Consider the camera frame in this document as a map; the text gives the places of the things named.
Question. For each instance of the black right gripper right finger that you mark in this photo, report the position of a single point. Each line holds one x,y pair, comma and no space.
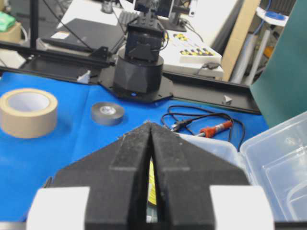
200,191

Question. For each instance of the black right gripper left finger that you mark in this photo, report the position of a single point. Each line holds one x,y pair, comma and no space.
106,190

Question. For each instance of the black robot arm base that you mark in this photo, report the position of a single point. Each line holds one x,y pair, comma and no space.
139,66

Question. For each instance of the clear plastic tool box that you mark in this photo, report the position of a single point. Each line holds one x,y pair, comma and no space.
276,160

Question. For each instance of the white box with yellow-black parts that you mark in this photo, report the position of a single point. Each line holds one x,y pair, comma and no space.
185,48

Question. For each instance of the yellow label item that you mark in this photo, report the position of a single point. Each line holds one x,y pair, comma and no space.
151,188

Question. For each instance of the orange soldering iron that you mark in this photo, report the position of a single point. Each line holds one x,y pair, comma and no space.
210,132

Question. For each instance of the blue table mat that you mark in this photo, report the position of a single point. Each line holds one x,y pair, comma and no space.
26,164

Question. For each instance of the beige masking tape roll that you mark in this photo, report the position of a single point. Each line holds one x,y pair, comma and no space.
28,113

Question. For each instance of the green board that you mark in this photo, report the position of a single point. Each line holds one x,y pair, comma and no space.
281,90

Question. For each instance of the black laptop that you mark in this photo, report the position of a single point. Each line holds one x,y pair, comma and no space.
86,36

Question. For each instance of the cardboard sheet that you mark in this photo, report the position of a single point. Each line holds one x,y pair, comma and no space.
237,37

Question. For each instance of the grey duct tape roll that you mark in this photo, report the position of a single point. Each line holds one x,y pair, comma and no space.
106,113

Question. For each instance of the black aluminium frame rail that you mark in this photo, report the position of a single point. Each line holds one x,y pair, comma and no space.
64,67

